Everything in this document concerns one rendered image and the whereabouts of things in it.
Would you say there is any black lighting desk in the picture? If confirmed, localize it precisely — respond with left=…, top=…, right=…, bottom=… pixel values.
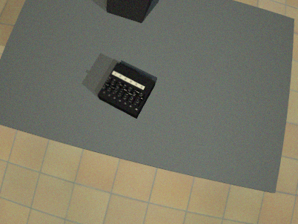
left=98, top=62, right=155, bottom=119

